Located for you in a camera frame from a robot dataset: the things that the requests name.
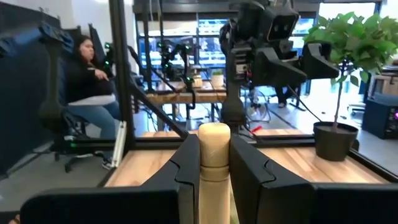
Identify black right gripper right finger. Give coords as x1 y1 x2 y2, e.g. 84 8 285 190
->
230 133 398 224

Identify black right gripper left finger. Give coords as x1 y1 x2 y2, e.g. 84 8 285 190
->
19 133 201 224

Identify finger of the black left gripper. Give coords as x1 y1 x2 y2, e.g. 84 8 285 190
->
251 46 308 88
302 41 340 80

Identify square wooden handled shovel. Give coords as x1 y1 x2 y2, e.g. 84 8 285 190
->
197 121 232 224

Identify person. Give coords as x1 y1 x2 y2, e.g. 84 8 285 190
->
272 83 300 109
63 34 123 171

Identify small background potted plant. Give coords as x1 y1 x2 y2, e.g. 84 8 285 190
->
210 69 225 88

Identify potted green plant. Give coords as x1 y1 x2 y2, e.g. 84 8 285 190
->
302 11 398 163

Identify background wooden table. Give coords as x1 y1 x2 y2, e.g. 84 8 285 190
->
145 80 228 106

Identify black equipment case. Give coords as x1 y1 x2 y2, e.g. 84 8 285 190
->
361 92 398 140

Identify black office chair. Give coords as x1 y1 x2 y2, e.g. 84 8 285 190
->
36 21 91 174

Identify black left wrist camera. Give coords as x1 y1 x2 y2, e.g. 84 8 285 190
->
267 4 301 43

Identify silver metal bracket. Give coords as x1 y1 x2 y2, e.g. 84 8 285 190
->
111 120 128 169

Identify black aluminium frame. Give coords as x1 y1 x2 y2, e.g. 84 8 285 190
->
70 0 398 185

